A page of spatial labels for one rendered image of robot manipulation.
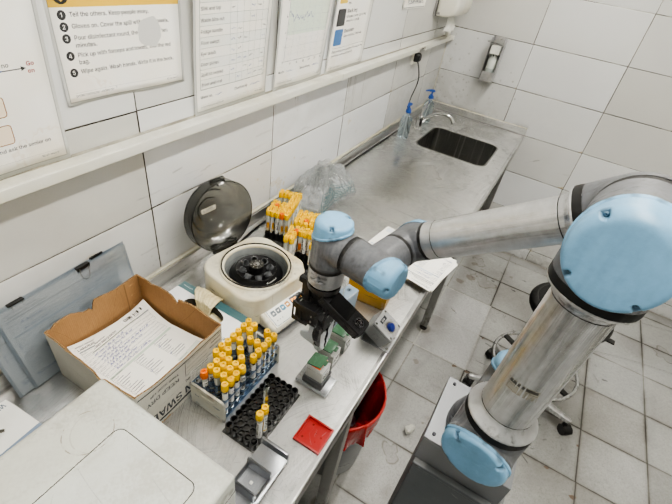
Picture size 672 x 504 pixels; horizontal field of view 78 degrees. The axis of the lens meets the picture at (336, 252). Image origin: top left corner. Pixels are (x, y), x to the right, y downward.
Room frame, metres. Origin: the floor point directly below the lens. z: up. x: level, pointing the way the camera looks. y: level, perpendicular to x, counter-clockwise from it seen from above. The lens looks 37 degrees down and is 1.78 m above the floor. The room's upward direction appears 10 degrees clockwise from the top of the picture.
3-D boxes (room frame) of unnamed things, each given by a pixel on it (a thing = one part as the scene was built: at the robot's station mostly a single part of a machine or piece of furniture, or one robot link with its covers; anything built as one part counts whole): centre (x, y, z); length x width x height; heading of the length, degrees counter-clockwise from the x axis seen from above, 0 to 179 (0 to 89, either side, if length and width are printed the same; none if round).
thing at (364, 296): (1.01, -0.14, 0.93); 0.13 x 0.13 x 0.10; 71
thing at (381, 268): (0.61, -0.08, 1.30); 0.11 x 0.11 x 0.08; 56
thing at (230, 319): (0.76, 0.31, 0.92); 0.24 x 0.12 x 0.10; 66
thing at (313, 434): (0.50, -0.02, 0.88); 0.07 x 0.07 x 0.01; 66
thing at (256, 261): (0.91, 0.22, 0.97); 0.15 x 0.15 x 0.07
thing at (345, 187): (1.60, 0.06, 0.94); 0.20 x 0.17 x 0.14; 139
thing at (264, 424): (0.53, 0.10, 0.93); 0.17 x 0.09 x 0.11; 156
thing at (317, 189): (1.45, 0.13, 0.97); 0.26 x 0.17 x 0.19; 170
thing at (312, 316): (0.65, 0.02, 1.15); 0.09 x 0.08 x 0.12; 66
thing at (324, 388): (0.64, -0.01, 0.89); 0.09 x 0.05 x 0.04; 66
